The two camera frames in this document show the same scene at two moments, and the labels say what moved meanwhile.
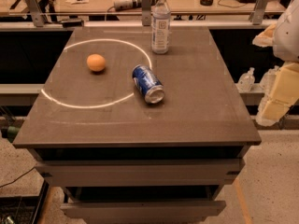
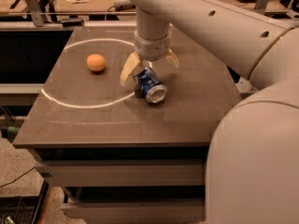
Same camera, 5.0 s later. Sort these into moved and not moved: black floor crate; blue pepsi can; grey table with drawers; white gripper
Moved: white gripper
Not moved: blue pepsi can; grey table with drawers; black floor crate
